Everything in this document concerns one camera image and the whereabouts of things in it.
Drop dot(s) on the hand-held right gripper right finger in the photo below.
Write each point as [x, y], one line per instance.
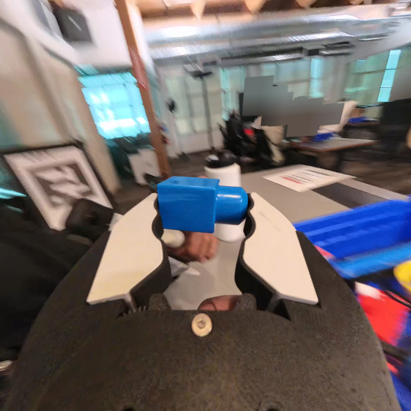
[276, 257]

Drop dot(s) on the black wall panel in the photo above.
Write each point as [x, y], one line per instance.
[72, 24]

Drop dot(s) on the blue plastic bin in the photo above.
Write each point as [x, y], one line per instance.
[353, 224]
[321, 137]

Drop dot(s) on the person's left hand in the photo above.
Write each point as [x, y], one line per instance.
[199, 247]

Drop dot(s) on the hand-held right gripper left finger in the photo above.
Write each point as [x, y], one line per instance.
[128, 257]

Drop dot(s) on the wooden office desk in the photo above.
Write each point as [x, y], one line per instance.
[330, 145]

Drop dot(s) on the white water bottle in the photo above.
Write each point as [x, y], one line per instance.
[224, 173]

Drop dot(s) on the wooden post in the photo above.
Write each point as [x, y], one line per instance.
[144, 96]

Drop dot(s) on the black floor lamp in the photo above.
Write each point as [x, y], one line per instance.
[202, 74]

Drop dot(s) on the blue plastic block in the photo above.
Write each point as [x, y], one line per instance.
[189, 205]

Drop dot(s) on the printed paper sheet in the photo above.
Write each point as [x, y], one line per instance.
[308, 178]

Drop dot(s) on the white recycling bin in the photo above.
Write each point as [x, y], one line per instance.
[144, 167]

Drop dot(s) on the silver ventilation duct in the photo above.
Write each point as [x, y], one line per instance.
[257, 35]

